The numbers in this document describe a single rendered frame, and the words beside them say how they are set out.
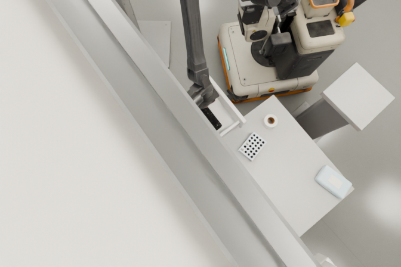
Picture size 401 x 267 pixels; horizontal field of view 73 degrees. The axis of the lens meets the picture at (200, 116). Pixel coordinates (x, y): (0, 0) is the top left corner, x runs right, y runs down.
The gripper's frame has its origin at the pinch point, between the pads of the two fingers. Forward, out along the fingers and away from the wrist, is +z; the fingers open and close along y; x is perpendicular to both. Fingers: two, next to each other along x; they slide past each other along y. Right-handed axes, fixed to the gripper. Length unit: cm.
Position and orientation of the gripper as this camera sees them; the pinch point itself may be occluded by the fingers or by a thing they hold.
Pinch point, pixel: (206, 103)
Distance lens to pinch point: 126.7
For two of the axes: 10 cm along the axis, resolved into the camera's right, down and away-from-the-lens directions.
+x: -5.7, -7.8, 2.4
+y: 8.2, -5.5, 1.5
